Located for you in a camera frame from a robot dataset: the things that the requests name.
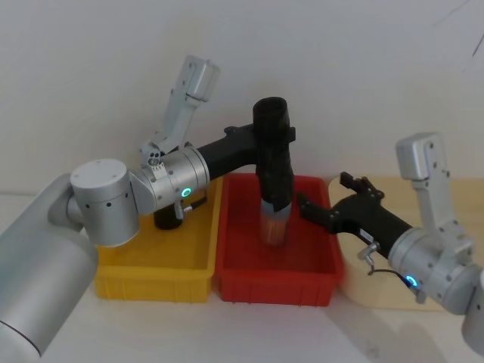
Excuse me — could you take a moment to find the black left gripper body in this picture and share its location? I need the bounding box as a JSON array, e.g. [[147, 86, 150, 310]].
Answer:
[[196, 123, 261, 182]]

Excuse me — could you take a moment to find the pale wooden board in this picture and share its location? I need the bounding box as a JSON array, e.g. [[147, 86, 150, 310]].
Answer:
[[327, 174, 484, 313]]

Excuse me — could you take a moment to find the thin dark wrist cable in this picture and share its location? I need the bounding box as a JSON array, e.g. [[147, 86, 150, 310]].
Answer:
[[356, 241, 411, 283], [174, 195, 208, 221]]

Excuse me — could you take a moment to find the red plastic bin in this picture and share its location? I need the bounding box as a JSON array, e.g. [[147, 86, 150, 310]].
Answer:
[[213, 172, 345, 308]]

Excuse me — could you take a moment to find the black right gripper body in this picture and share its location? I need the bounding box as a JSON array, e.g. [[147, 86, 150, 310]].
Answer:
[[327, 192, 414, 262]]

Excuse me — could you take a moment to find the yellow plastic bin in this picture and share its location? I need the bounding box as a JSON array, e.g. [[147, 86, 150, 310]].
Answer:
[[94, 175, 225, 304]]

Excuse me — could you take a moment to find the black cylindrical container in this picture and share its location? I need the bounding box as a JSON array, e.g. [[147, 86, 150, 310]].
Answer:
[[154, 206, 187, 231]]

